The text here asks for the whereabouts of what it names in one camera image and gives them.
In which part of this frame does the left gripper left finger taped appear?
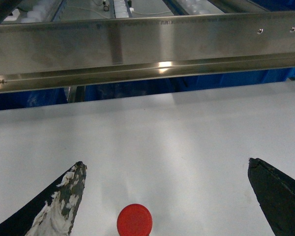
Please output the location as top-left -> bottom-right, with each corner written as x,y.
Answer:
0,161 -> 87,236

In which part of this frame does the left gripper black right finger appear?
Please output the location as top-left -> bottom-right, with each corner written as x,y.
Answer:
247,158 -> 295,236

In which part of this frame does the red mushroom push button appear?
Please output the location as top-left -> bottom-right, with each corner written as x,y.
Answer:
117,204 -> 153,236

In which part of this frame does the white roller track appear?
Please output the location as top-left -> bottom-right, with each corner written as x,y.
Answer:
113,0 -> 132,19

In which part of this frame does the stainless steel shelf rail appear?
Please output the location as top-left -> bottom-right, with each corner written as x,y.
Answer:
0,11 -> 295,93

